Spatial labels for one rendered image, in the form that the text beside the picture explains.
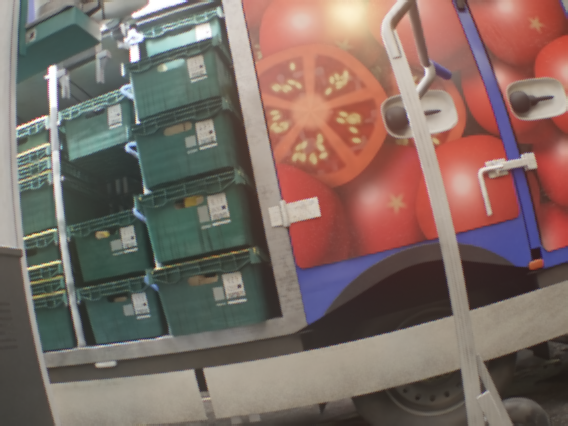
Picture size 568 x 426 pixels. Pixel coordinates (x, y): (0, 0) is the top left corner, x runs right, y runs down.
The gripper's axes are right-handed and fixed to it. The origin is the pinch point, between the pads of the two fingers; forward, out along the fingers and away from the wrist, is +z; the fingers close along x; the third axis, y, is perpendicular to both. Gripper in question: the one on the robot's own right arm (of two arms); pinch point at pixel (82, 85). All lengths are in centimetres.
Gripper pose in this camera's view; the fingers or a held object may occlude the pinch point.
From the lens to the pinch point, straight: 184.1
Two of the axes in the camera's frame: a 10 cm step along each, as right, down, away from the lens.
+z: 2.0, 9.7, -1.4
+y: -2.1, -1.0, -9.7
